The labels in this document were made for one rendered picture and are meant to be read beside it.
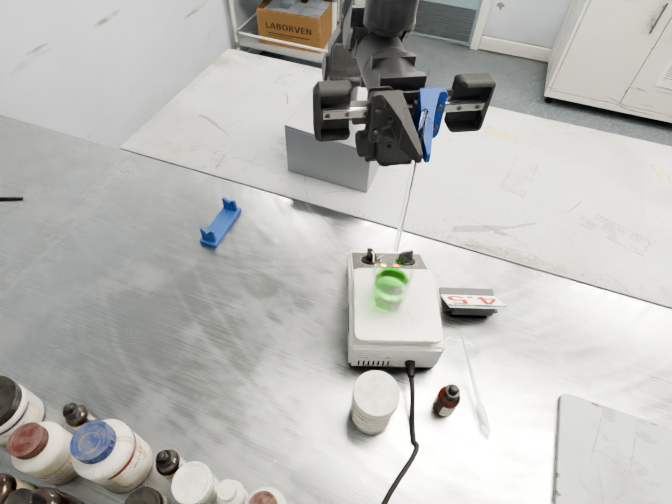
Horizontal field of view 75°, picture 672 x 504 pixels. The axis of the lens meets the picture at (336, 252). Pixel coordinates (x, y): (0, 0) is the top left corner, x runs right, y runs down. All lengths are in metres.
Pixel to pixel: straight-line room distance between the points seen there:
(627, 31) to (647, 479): 2.50
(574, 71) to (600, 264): 2.21
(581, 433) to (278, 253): 0.53
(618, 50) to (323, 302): 2.53
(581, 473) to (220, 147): 0.86
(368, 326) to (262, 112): 0.66
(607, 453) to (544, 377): 0.12
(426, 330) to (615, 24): 2.50
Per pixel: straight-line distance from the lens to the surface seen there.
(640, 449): 0.75
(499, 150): 1.06
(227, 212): 0.85
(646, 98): 3.15
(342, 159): 0.85
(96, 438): 0.57
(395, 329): 0.60
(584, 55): 2.99
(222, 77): 1.25
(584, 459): 0.70
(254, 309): 0.72
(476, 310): 0.73
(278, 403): 0.65
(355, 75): 0.82
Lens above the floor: 1.51
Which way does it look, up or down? 51 degrees down
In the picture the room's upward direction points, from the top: 2 degrees clockwise
